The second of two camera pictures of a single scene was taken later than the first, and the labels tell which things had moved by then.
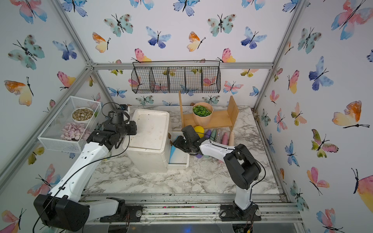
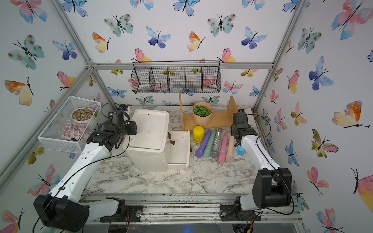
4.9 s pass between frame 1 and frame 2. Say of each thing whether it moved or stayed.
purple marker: stayed
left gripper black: stayed
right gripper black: moved
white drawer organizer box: stayed
